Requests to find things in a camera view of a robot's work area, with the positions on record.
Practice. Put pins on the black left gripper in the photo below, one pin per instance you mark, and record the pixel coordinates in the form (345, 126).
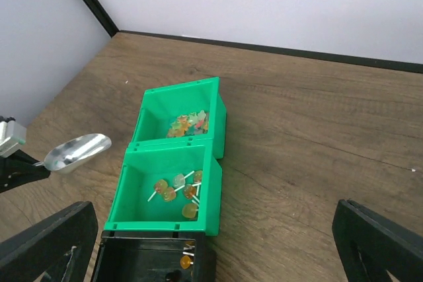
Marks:
(19, 169)

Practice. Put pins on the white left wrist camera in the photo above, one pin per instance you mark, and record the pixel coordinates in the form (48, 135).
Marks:
(13, 136)

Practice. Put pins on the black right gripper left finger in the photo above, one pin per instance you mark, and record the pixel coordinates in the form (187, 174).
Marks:
(57, 248)

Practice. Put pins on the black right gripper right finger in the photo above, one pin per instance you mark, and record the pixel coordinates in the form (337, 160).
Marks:
(374, 248)

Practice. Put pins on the silver metal scoop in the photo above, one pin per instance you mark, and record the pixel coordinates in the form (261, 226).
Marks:
(68, 156)

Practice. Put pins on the green bin with star candies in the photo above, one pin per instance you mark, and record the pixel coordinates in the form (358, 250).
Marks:
(184, 114)

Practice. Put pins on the green bin with lollipops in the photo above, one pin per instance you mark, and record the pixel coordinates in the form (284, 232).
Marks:
(174, 187)

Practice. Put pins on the black bin with lollipops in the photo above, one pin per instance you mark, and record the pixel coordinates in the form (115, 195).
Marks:
(154, 256)

